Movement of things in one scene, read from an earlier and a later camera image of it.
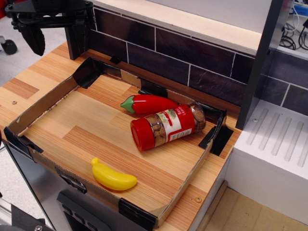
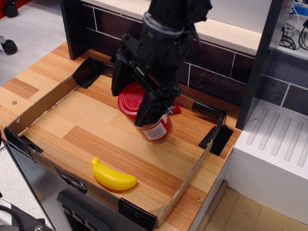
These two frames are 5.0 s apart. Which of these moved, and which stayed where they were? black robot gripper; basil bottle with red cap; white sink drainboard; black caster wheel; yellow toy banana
Moved: black robot gripper; basil bottle with red cap
Stayed: black caster wheel; white sink drainboard; yellow toy banana
